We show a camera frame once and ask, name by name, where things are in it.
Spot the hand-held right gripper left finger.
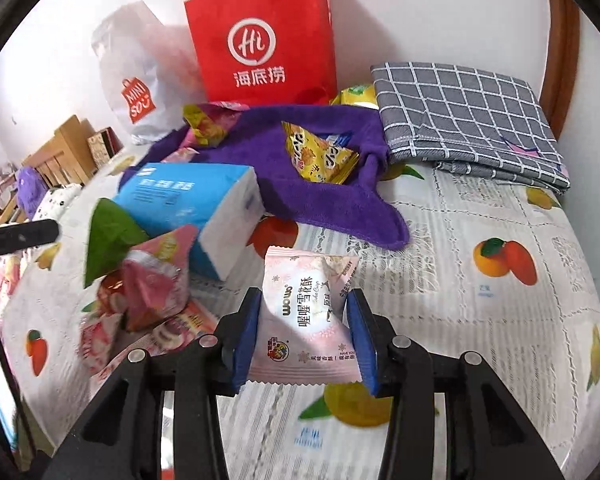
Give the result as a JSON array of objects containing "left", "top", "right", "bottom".
[{"left": 42, "top": 287, "right": 263, "bottom": 480}]

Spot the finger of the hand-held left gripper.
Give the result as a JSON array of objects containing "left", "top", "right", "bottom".
[{"left": 0, "top": 219, "right": 61, "bottom": 263}]

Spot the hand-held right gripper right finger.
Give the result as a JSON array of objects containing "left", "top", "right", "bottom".
[{"left": 345, "top": 289, "right": 563, "bottom": 480}]

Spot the pale pink snack packet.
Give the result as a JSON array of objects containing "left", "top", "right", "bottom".
[{"left": 245, "top": 246, "right": 363, "bottom": 387}]

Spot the pink chip bag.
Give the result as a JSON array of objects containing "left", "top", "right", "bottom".
[{"left": 97, "top": 225, "right": 201, "bottom": 333}]

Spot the pink and green snack packet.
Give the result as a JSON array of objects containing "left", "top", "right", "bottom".
[{"left": 181, "top": 101, "right": 251, "bottom": 148}]

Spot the white black print pillow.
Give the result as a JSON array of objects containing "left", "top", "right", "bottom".
[{"left": 35, "top": 182, "right": 83, "bottom": 221}]

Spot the purple fluffy cloth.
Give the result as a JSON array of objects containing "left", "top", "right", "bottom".
[{"left": 15, "top": 166, "right": 48, "bottom": 213}]

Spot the wooden headboard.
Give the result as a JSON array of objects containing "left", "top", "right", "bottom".
[{"left": 22, "top": 115, "right": 98, "bottom": 186}]

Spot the fruit printed tablecloth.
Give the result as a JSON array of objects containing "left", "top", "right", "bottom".
[{"left": 0, "top": 145, "right": 600, "bottom": 480}]

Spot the patterned box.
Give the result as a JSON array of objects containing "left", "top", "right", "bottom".
[{"left": 86, "top": 127, "right": 126, "bottom": 168}]

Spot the purple towel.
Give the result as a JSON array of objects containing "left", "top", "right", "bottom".
[{"left": 147, "top": 102, "right": 411, "bottom": 251}]

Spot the blue tissue pack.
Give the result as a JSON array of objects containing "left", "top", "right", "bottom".
[{"left": 115, "top": 162, "right": 266, "bottom": 281}]

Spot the white plastic shopping bag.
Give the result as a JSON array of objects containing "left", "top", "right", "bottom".
[{"left": 91, "top": 1, "right": 207, "bottom": 146}]

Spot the grey checked folded cloth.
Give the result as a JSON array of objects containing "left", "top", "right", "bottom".
[{"left": 370, "top": 61, "right": 572, "bottom": 196}]

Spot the yellow green snack packet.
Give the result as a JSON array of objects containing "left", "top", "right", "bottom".
[{"left": 329, "top": 82, "right": 381, "bottom": 111}]

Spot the red paper shopping bag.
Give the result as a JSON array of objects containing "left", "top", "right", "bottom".
[{"left": 184, "top": 0, "right": 338, "bottom": 107}]

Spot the brown wooden door frame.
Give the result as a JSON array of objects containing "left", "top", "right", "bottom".
[{"left": 537, "top": 0, "right": 581, "bottom": 141}]

